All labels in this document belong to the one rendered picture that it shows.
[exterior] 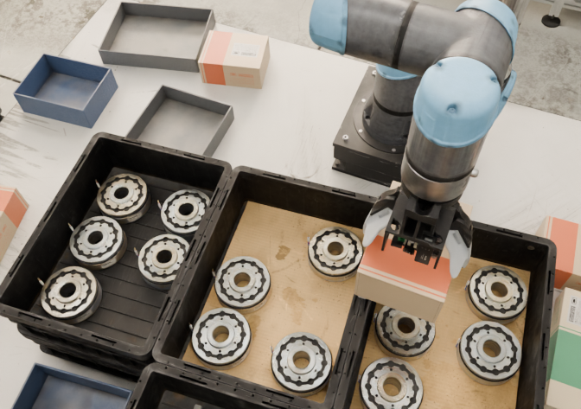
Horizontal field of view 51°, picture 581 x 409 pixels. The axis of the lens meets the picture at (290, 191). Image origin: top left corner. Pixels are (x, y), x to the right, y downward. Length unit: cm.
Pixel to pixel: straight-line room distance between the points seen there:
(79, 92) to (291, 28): 135
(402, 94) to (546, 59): 165
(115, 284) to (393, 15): 76
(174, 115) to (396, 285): 91
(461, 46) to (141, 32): 129
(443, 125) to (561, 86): 219
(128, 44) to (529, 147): 109
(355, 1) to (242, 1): 232
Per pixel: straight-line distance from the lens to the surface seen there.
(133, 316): 117
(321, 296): 114
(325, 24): 68
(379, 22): 67
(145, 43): 178
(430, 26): 66
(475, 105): 57
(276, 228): 120
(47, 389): 131
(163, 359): 102
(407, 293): 84
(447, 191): 66
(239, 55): 159
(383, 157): 134
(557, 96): 271
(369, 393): 105
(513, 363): 111
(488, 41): 66
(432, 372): 111
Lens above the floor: 187
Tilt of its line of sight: 57 degrees down
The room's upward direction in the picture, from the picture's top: 3 degrees counter-clockwise
